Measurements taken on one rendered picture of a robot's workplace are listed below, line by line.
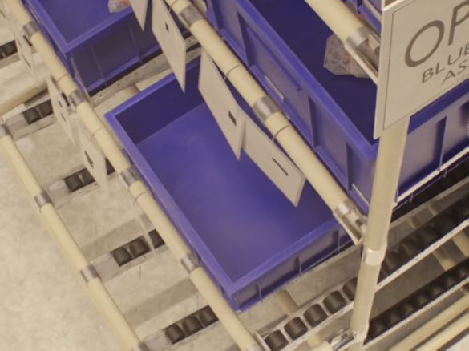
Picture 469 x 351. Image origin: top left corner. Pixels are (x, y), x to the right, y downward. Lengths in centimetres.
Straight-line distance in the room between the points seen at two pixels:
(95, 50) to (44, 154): 92
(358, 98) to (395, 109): 43
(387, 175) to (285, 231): 57
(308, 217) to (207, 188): 17
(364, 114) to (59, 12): 76
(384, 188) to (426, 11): 34
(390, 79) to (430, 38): 5
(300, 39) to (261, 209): 36
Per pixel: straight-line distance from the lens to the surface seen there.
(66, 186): 209
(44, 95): 259
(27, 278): 251
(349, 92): 140
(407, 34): 86
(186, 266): 168
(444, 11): 88
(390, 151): 107
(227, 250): 167
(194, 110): 178
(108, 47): 178
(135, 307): 244
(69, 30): 192
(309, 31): 145
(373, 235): 127
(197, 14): 150
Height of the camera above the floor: 227
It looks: 62 degrees down
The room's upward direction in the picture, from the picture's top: 7 degrees counter-clockwise
